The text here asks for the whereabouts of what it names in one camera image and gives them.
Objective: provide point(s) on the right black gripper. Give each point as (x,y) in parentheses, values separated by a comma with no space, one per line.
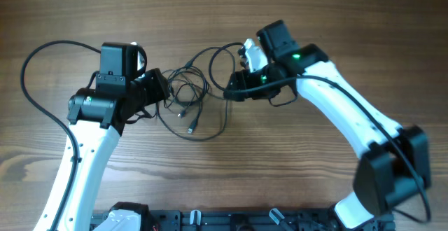
(243,78)

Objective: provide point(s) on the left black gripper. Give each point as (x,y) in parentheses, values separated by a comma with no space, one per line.
(158,85)

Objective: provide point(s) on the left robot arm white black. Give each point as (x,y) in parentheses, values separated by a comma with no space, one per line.
(116,95)

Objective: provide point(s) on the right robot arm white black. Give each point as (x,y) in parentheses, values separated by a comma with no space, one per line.
(393,161)

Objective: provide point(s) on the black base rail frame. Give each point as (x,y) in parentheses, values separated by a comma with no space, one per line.
(301,220)

